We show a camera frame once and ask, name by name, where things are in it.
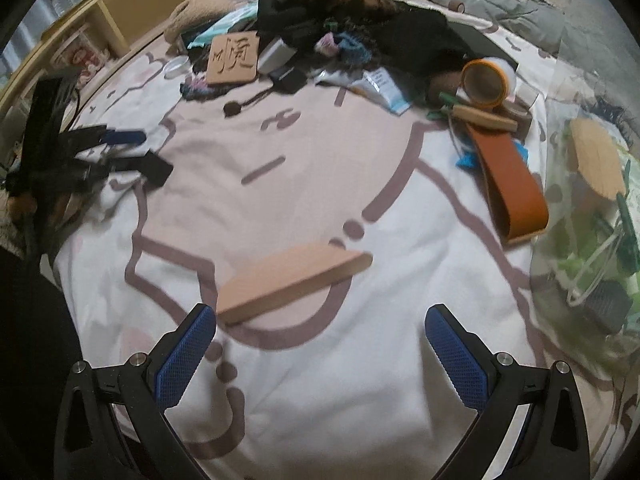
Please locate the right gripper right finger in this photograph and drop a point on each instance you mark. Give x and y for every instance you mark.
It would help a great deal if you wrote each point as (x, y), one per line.
(553, 441)

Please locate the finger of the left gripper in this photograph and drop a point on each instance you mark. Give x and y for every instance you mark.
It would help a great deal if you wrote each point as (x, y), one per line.
(150, 165)
(122, 136)

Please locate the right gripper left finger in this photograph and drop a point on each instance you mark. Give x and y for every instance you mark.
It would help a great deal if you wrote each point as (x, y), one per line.
(112, 422)

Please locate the half-round wooden block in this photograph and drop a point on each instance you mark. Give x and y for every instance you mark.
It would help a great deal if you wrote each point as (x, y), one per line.
(278, 280)

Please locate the black ribbed square box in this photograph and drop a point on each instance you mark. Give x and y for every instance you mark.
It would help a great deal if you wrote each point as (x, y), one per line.
(608, 306)

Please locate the green clothespin with loop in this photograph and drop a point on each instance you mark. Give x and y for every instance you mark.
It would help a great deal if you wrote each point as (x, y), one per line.
(617, 241)

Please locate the small clear plastic lid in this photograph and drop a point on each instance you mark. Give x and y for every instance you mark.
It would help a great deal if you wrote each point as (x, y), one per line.
(177, 67)

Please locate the carved square wooden coaster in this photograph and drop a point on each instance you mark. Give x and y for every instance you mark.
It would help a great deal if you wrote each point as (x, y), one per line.
(233, 58)

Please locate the beige fuzzy slipper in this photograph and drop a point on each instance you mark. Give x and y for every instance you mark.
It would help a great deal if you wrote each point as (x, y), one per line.
(191, 13)

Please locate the white power adapter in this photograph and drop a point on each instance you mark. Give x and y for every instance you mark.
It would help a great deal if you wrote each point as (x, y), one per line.
(274, 56)

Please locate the cartoon print bed sheet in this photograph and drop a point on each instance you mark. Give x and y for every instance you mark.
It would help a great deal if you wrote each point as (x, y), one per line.
(318, 229)

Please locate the teal wet wipes pack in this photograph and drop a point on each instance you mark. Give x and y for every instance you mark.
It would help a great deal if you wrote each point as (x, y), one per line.
(224, 25)

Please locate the pink blue knitted item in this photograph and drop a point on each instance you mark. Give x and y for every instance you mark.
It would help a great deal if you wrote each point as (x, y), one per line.
(346, 48)

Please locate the white tissue packet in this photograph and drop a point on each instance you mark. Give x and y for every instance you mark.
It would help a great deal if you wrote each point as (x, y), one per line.
(377, 86)

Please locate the black fur-trimmed jacket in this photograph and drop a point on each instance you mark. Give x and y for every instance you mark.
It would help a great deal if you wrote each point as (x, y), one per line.
(417, 41)

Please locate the round wooden brush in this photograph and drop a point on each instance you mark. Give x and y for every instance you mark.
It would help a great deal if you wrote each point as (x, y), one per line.
(597, 158)

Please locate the small wooden boat block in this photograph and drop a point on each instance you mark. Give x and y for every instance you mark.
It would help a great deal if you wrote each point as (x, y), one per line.
(483, 119)

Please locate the cardboard tube roll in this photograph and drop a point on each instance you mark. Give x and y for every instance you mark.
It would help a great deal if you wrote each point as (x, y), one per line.
(456, 6)

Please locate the orange tape roll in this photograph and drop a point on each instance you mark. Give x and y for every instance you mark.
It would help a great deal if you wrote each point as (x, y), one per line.
(488, 82)

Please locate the grey quilted blanket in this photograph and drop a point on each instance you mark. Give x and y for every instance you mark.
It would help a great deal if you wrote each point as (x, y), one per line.
(505, 0)

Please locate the brown braided cord pompom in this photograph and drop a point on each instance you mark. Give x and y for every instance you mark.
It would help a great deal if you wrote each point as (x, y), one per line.
(234, 108)

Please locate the wooden bed frame shelf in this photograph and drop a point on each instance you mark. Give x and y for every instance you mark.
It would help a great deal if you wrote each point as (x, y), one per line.
(120, 25)

